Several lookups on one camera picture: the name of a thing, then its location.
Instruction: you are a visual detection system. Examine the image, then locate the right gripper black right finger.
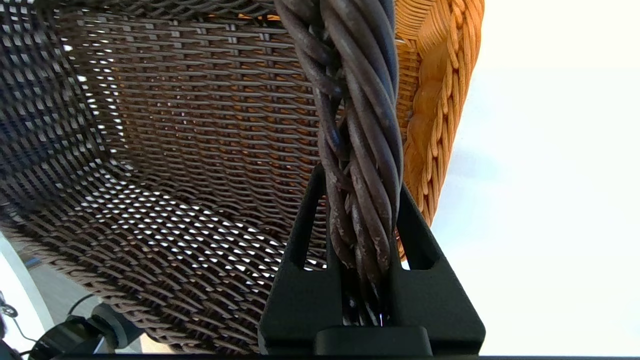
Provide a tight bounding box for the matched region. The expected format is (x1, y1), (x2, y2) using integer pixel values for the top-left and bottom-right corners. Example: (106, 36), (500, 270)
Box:
(390, 182), (486, 353)

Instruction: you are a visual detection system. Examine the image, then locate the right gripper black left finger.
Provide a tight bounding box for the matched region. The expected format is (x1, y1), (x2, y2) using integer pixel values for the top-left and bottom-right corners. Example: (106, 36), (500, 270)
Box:
(258, 162), (346, 353)

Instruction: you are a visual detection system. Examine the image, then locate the dark brown wicker basket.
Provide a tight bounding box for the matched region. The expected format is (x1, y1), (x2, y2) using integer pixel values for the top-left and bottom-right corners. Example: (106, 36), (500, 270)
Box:
(0, 0), (406, 356)

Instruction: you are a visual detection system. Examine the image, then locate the orange wicker basket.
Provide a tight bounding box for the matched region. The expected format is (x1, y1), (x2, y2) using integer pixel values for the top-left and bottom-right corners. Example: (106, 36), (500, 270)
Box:
(392, 0), (485, 263)

